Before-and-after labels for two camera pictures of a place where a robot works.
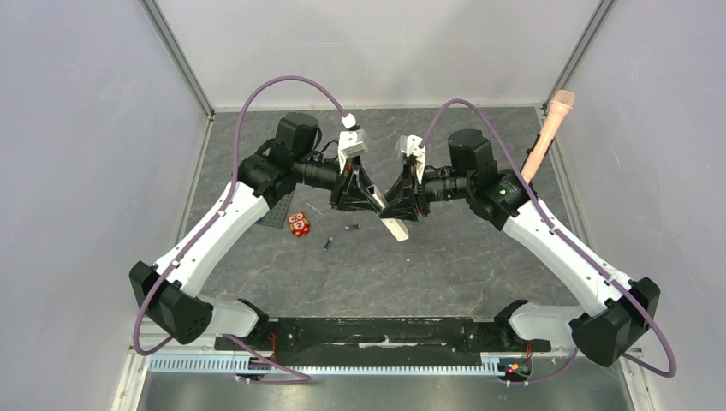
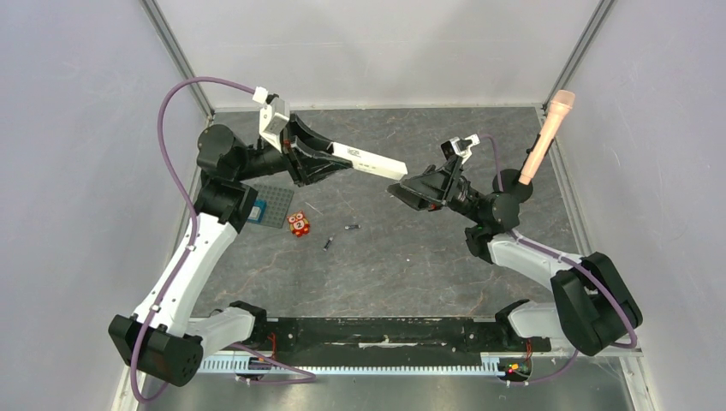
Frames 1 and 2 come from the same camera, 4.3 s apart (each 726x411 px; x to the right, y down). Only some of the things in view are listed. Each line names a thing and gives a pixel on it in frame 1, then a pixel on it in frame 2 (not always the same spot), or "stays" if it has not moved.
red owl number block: [299, 224] stays
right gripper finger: [399, 205] → [424, 191]
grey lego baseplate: [276, 217] stays
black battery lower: [327, 243] stays
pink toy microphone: [561, 103] stays
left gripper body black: [343, 189] → [285, 149]
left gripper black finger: [363, 196] → [312, 153]
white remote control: [394, 225] → [370, 163]
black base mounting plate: [383, 337] stays
